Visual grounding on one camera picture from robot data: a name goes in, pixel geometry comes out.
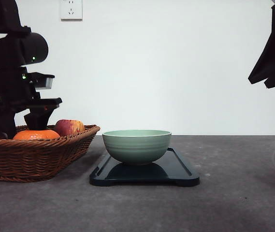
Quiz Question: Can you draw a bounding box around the black gripper screen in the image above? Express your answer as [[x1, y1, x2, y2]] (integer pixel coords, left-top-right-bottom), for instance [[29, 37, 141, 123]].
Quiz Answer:
[[0, 39, 62, 139]]

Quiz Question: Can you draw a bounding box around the green ceramic bowl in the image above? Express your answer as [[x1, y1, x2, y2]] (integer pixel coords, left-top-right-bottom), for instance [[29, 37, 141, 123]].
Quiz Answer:
[[102, 130, 172, 166]]

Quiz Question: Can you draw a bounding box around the brown wicker basket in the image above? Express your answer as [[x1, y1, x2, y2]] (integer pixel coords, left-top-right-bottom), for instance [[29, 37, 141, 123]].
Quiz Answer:
[[0, 125, 100, 182]]

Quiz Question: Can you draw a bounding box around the orange tangerine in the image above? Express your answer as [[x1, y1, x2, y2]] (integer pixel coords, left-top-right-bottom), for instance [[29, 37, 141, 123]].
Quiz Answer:
[[13, 130, 61, 140]]

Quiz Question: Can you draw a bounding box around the red yellow apple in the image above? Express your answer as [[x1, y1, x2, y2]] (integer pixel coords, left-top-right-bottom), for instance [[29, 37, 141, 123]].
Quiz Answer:
[[55, 119, 85, 136]]

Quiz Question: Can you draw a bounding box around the dark rectangular tray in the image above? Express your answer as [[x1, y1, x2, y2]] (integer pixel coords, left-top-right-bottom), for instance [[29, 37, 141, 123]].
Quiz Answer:
[[90, 147, 200, 187]]

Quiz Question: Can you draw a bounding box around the wrist camera screen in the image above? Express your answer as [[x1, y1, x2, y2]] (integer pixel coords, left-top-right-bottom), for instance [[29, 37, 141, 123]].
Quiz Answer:
[[22, 72, 55, 89]]

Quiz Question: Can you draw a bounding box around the white wall socket left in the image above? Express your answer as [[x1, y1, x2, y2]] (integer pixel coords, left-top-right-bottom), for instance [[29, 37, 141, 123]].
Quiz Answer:
[[60, 0, 83, 23]]

